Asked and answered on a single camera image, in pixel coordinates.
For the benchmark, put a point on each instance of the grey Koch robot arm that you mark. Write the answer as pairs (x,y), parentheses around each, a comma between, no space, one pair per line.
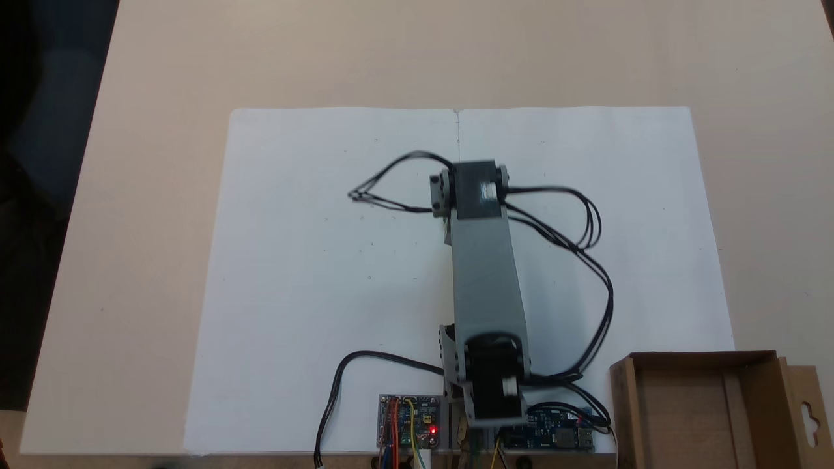
(488,280)

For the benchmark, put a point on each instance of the white paper sheet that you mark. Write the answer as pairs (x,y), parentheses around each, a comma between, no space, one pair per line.
(313,273)

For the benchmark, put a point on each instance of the circuit board with red LED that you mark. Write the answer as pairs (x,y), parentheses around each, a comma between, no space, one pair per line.
(420,417)

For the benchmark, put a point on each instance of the blue circuit board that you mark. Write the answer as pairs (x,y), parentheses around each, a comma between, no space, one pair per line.
(554,433)

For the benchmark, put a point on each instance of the brown cardboard box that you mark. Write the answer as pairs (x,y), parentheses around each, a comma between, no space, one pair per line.
(684,417)

